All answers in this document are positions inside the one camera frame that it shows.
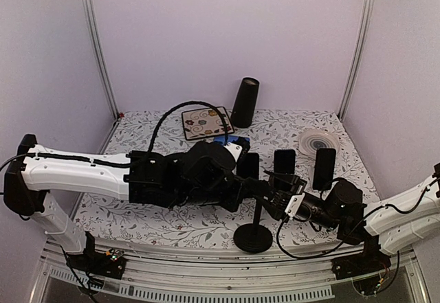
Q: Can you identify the left aluminium frame post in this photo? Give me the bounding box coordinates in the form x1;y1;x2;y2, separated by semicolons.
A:
82;0;120;120

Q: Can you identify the right aluminium frame post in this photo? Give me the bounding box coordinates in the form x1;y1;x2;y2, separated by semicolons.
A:
338;0;375;122

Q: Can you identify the blue edged black phone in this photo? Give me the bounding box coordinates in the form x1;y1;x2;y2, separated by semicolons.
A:
274;149;296;175

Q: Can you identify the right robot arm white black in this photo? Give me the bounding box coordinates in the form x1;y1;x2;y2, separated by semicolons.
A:
266;165;439;273

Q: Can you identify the black cylindrical speaker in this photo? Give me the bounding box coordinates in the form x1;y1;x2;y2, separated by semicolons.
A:
230;77;260;128

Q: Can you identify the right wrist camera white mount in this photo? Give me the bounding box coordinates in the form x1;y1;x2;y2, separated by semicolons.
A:
285;194;305;218

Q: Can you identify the black tall phone holder stand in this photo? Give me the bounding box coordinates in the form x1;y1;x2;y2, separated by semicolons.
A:
232;179;272;254

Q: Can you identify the floral square ceramic plate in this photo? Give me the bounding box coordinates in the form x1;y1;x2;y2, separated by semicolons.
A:
181;108;225;141

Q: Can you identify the blue phone face down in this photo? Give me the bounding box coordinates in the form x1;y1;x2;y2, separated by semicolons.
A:
213;135;250;145

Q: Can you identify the black braided left cable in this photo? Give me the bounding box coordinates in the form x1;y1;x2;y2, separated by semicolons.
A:
146;100;234;153

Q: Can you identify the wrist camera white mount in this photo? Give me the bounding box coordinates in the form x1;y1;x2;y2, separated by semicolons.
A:
224;136;250;164
285;194;305;218

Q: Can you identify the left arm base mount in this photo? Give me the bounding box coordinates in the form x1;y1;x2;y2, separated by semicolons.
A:
66;232;127;280

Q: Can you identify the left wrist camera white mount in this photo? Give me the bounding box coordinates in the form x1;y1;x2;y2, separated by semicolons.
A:
224;136;250;164

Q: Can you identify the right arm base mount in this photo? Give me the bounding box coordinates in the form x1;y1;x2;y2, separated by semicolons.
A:
331;236;391;280

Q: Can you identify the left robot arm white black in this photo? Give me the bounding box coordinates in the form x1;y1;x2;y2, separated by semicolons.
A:
2;135;272;271

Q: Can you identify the aluminium frame post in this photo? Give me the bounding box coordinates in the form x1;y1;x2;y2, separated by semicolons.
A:
338;0;375;122
82;0;120;120

